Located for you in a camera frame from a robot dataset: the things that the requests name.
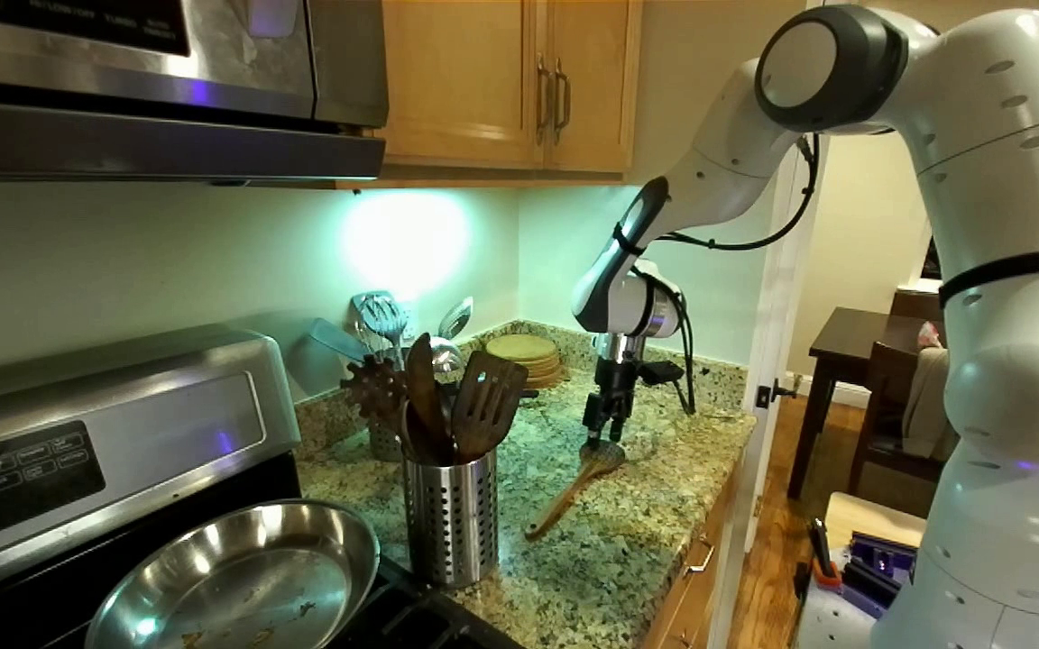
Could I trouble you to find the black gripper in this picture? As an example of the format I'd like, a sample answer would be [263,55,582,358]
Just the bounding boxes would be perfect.
[582,331,644,451]

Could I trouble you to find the perforated wooden spoon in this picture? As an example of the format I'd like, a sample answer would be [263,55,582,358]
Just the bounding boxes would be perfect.
[525,440,624,540]

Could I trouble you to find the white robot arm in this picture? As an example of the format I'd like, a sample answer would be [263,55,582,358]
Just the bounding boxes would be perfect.
[573,5,1039,649]

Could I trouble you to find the perforated metal utensil container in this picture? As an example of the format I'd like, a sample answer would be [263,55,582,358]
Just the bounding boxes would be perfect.
[403,455,499,591]

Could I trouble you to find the slotted wooden spatula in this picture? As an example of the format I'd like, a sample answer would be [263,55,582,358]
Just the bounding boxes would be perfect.
[451,350,525,457]

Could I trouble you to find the dark wooden spatula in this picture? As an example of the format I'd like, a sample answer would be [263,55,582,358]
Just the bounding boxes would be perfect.
[403,335,456,466]

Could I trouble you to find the wooden base cabinet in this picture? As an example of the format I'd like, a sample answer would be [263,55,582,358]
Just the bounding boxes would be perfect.
[638,471,748,649]

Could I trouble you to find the blue slotted turner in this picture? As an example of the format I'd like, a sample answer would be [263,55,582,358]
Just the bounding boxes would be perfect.
[350,289,409,347]

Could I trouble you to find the dark wooden side table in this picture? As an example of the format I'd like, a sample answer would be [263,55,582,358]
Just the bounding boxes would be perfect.
[787,306,943,498]

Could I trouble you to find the wooden upper cabinet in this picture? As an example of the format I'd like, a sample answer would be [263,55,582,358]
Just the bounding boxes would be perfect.
[382,0,642,176]

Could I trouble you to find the steel frying pan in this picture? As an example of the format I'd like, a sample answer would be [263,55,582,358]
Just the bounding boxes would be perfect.
[84,503,380,649]

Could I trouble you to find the stainless steel gas stove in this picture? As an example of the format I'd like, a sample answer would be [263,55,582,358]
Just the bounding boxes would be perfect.
[0,330,520,649]

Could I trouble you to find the stainless steel microwave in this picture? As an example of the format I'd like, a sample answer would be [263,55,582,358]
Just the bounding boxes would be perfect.
[0,0,391,186]

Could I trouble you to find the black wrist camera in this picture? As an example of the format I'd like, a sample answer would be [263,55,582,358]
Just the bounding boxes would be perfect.
[638,361,684,388]

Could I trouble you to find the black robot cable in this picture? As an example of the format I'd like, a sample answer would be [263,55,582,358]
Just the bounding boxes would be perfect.
[659,129,822,419]

